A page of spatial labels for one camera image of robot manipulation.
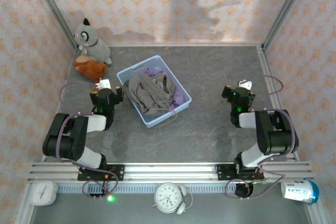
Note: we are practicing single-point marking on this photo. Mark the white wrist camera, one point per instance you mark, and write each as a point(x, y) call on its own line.
point(103, 84)
point(245, 84)

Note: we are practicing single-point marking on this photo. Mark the white square clock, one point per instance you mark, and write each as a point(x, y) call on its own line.
point(43, 193)

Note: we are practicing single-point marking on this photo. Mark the green indicator light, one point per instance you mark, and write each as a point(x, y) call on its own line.
point(110, 198)

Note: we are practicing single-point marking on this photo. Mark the grey plush cat toy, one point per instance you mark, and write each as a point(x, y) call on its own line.
point(94, 45)

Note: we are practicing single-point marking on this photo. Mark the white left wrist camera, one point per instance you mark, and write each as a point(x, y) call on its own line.
point(103, 84)

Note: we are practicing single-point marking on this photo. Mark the blue plastic laundry basket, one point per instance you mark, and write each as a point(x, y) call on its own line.
point(126, 75)

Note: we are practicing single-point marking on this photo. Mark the aluminium frame post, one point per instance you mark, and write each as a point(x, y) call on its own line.
point(52, 3)
point(288, 3)

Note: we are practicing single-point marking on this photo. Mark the purple shirt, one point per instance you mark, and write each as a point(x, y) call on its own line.
point(178, 95)

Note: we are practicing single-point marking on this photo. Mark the aluminium table side rail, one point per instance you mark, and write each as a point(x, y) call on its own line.
point(265, 64)

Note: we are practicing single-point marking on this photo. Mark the aluminium mounting rail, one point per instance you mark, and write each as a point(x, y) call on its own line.
point(170, 171)

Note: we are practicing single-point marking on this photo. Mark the white blue canister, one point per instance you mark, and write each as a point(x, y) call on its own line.
point(296, 191)

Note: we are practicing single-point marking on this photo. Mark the white round alarm clock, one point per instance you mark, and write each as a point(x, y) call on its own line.
point(168, 197)

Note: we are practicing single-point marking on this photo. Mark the brown plush animal toy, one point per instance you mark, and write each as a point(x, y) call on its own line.
point(90, 69)

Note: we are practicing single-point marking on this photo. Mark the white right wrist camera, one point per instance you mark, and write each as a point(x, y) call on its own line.
point(245, 84)

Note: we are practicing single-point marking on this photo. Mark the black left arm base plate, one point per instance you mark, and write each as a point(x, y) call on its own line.
point(118, 172)

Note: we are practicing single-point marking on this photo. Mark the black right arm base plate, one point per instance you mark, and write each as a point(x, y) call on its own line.
point(223, 172)

